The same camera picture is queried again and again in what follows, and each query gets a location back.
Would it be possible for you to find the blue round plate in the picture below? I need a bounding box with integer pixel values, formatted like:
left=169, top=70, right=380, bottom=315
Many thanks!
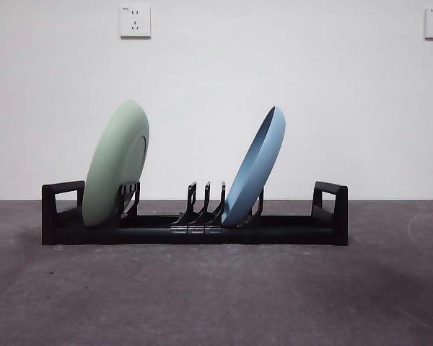
left=221, top=105, right=287, bottom=229

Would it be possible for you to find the green round plate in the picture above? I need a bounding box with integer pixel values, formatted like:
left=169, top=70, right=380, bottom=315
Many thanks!
left=82, top=99, right=153, bottom=229

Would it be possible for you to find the black plate rack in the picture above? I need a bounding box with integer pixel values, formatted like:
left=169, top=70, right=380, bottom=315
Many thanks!
left=40, top=179, right=350, bottom=247

